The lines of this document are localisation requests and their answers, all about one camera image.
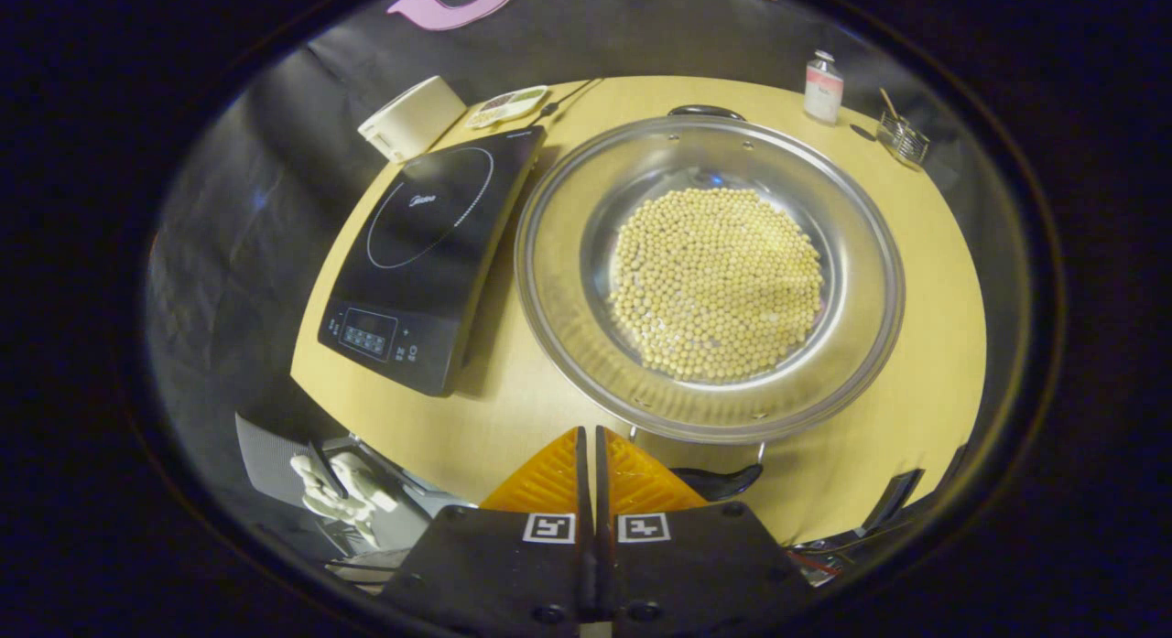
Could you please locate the small black round disc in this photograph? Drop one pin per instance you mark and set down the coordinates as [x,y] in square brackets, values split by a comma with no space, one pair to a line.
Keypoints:
[862,133]

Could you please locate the stainless steel pot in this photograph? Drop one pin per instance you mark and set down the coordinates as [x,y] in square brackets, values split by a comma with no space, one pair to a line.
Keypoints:
[558,281]

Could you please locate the white box-shaped appliance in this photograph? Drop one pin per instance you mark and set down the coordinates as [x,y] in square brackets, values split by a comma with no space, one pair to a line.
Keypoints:
[412,116]

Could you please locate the black induction cooktop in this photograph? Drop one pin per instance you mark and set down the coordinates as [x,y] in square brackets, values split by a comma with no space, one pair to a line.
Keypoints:
[430,244]

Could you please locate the white divided bean dish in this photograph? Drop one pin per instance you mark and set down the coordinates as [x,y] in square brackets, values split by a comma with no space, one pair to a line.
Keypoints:
[506,107]

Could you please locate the black backdrop cloth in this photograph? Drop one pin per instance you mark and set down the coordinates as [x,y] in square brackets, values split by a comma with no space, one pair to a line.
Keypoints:
[256,208]

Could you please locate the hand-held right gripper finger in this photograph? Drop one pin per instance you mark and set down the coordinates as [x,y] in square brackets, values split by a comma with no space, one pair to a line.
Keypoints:
[582,482]
[602,482]

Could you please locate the dark slanted bar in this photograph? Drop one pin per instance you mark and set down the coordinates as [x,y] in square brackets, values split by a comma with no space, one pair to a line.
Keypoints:
[893,499]

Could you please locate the wooden stick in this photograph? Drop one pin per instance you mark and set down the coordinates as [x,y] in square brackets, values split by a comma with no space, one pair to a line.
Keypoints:
[888,102]

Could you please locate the pile of soybeans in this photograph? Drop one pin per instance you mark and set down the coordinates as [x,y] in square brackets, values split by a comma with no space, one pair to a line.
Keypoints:
[714,286]

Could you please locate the clear bottle pink label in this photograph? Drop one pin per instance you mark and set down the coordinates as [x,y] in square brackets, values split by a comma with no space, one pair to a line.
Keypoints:
[823,89]

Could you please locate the white crumpled object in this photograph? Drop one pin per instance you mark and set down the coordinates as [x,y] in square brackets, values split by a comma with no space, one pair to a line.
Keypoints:
[352,492]

